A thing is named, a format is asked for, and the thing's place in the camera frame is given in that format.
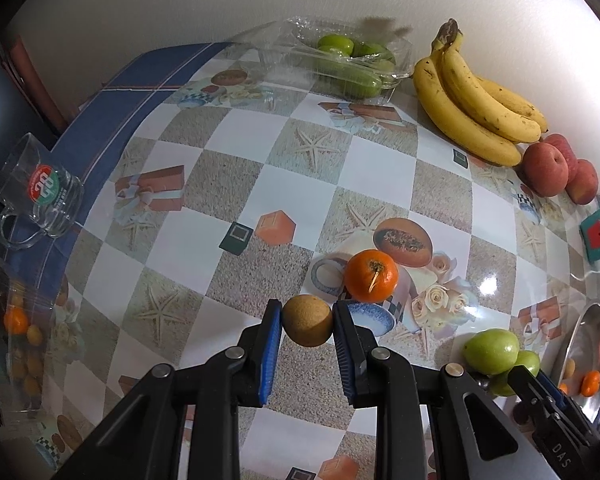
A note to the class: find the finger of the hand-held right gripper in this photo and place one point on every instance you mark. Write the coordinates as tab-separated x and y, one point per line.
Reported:
555	440
552	391

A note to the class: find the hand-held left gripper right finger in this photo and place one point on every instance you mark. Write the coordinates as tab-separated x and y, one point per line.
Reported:
342	355

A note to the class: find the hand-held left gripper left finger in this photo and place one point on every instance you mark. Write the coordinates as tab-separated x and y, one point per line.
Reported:
270	355

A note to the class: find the round green mango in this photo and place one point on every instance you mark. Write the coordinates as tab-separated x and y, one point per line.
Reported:
528	360

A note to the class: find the steel bowl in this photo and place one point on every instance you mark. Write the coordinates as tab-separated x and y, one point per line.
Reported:
587	340

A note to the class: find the long green mango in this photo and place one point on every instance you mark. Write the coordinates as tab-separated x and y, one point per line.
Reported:
490	350

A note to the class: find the orange with stick stem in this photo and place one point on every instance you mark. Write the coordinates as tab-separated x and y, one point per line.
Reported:
370	275

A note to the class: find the red apple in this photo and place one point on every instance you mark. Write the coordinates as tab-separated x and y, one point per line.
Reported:
566	147
582	182
542	170

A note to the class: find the pile of small kumquats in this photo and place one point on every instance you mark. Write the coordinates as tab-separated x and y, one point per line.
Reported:
17	322

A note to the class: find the yellow banana bunch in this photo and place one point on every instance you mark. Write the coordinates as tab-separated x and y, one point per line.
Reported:
460	110

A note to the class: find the glass mug with round logo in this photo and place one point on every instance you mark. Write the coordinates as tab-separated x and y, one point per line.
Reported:
42	185

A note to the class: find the blue striped cloth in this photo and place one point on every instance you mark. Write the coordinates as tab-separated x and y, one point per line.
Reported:
145	75

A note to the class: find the clear plastic clamshell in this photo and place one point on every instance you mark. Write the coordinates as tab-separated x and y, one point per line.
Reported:
280	45

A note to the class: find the dark panel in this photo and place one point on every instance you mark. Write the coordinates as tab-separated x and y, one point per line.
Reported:
5	110

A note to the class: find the brown wooden post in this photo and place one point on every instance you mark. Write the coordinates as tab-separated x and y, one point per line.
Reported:
35	80

